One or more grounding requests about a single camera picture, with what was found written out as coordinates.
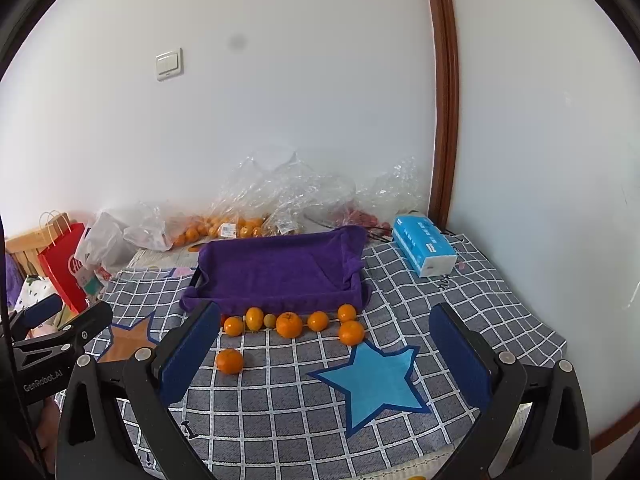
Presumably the grey checked star blanket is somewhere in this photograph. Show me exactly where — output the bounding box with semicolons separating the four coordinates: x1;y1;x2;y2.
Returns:
52;231;569;480

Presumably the stemmed mandarin orange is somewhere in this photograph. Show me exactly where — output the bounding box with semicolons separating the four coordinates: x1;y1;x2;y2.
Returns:
276;312;304;339

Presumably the lone orange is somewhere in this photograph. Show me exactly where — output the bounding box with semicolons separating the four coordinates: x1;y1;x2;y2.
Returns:
215;349;244;375

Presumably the red paper shopping bag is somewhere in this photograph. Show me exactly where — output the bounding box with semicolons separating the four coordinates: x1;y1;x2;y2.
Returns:
38;212;88;314

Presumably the small orange tangerine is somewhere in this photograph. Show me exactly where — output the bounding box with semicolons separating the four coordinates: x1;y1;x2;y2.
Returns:
307;311;330;333
336;304;357;323

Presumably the oval yellow orange fruit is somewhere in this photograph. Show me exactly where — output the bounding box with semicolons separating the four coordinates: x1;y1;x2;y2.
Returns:
245;307;265;332

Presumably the brown wooden door frame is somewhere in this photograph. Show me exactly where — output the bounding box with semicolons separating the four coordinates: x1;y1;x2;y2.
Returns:
428;0;460;229

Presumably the fruit print play mat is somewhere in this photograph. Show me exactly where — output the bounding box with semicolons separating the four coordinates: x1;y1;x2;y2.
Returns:
128;247;198;269

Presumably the blue tissue pack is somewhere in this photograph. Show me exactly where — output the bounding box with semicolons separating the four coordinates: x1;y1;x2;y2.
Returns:
392;214;458;278

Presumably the large orange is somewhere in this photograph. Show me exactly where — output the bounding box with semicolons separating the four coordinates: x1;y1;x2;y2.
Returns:
338;320;366;347

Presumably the white plastic bag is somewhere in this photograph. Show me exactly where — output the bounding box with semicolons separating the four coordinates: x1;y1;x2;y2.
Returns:
75;211;137;274

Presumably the smooth round orange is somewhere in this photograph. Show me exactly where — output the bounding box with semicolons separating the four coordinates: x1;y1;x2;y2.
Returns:
222;316;245;337

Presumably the clear bag of kumquats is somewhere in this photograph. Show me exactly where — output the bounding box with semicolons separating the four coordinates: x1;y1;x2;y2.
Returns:
207;146;356;240

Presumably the clear bag of oranges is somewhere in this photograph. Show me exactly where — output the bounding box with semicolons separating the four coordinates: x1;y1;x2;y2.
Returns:
122;202;204;252

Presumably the white wall light switch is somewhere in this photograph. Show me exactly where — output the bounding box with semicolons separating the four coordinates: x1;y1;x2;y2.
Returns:
155;48;183;81

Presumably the purple towel lined tray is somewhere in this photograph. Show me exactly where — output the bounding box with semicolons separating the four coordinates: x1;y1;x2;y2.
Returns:
180;226;370;315

